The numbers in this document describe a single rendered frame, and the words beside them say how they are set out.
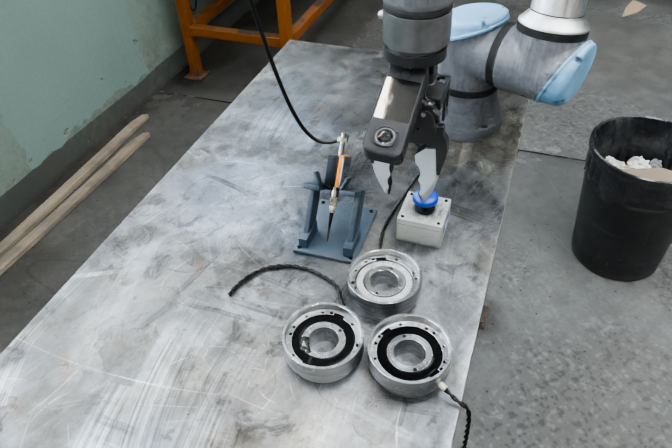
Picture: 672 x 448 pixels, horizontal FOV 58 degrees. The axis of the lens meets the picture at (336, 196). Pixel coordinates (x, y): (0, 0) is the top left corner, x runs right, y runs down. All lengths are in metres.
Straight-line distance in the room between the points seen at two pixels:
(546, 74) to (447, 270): 0.36
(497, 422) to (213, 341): 1.03
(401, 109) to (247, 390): 0.40
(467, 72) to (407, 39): 0.47
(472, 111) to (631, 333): 1.04
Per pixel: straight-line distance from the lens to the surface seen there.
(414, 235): 0.95
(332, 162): 0.91
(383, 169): 0.78
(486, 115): 1.19
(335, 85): 1.37
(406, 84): 0.69
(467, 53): 1.11
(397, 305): 0.83
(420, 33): 0.66
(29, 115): 2.53
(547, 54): 1.06
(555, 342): 1.92
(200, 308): 0.90
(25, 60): 2.50
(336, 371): 0.77
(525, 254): 2.14
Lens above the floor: 1.47
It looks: 40 degrees down
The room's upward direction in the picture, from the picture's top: 3 degrees counter-clockwise
